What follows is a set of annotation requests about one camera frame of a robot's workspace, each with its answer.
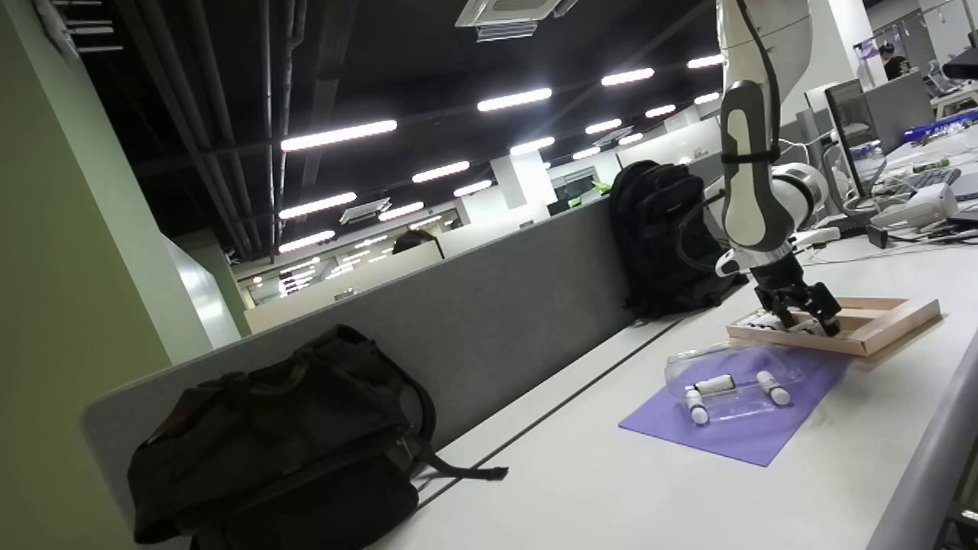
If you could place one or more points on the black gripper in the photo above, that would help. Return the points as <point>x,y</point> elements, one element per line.
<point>785,284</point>

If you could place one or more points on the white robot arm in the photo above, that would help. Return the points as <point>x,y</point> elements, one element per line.
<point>752,193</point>

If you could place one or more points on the wooden sectioned tray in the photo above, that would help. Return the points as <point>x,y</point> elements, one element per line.
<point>884,326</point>

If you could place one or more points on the purple mat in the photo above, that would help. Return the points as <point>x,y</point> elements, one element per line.
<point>752,439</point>

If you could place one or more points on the white rounded desk object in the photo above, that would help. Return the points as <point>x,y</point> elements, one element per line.
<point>918,210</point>

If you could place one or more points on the tall black backpack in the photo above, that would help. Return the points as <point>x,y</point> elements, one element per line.
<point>660,245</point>

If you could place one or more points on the computer monitor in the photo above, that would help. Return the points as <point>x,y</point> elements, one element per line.
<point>851,140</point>

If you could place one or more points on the grey cubicle screen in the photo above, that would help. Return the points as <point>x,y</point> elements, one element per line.
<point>902,107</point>

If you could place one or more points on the long ceiling light tube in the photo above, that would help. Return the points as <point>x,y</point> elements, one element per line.
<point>339,135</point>
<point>629,77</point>
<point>320,205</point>
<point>306,243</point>
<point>516,100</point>
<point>442,172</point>

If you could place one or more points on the grey desk divider panel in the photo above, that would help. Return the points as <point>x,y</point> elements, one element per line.
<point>490,315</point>

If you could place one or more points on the ceiling air conditioner unit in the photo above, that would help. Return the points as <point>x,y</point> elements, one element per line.
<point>510,15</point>

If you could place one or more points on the large black backpack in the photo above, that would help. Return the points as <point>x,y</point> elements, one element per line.
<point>285,449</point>

